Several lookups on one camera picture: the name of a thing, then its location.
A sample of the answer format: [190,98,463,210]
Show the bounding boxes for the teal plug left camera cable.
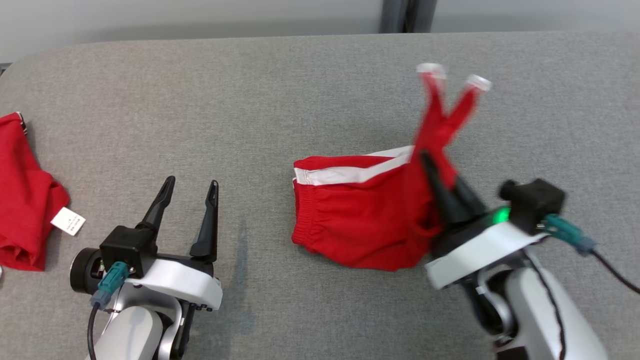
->
[87,261,130,360]

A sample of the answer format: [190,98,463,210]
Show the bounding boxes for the red shirt with white sleeves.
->
[0,112,87,272]

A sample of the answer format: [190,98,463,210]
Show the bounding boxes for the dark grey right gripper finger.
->
[420,151,459,227]
[452,176,487,222]

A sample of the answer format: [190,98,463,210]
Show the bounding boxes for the grey double partition post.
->
[379,0,439,34]

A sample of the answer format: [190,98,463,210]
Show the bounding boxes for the teal plug camera cable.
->
[87,261,130,360]
[544,213,640,295]

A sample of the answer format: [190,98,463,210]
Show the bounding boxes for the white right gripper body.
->
[425,206,549,291]

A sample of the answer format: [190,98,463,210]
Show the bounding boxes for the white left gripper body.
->
[125,252,223,312]

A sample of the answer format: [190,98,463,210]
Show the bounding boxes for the red shorts with white stripe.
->
[291,62,493,272]

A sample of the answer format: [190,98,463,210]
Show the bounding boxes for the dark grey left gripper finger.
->
[190,180,220,263]
[136,176,176,232]

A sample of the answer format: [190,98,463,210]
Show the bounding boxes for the teal plug right camera cable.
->
[544,213,640,295]

